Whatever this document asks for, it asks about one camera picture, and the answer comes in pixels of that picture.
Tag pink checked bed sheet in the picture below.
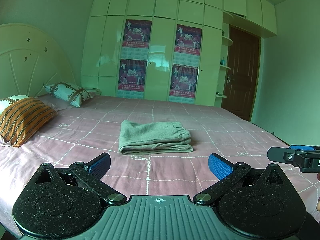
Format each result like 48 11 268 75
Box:
0 94 320 238

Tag folded cloth by headboard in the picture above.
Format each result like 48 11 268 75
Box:
85 88 101 96

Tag small teal bottle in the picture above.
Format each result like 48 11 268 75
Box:
220 57 226 66

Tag orange striped pillow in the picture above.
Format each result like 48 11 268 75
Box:
1 98 57 147

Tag silver door handle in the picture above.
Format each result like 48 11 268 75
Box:
226 75 235 85

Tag person's right hand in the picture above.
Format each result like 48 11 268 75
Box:
316 173 320 211

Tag rounded corner shelves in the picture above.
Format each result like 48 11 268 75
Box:
216 31 233 101

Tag cream built-in wardrobe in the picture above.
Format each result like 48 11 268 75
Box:
81 0 277 107

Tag upper left calendar poster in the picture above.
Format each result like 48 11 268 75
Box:
122 20 152 48

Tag calendar poster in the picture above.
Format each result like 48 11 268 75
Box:
174 24 202 56
118 59 147 92
122 20 152 48
169 64 198 99

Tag dark brown wooden door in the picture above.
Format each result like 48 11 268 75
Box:
221 26 261 121

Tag grey-green sweatpants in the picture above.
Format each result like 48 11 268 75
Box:
118 120 193 155

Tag white patterned pillow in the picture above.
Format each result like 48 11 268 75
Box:
43 82 94 107

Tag lower left calendar poster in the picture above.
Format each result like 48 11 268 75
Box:
118 59 147 92

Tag lower right calendar poster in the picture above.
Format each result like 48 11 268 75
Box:
169 64 198 99

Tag upper right calendar poster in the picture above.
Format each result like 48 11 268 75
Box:
174 24 202 56

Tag cream arched headboard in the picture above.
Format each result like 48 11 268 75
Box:
1 23 75 98

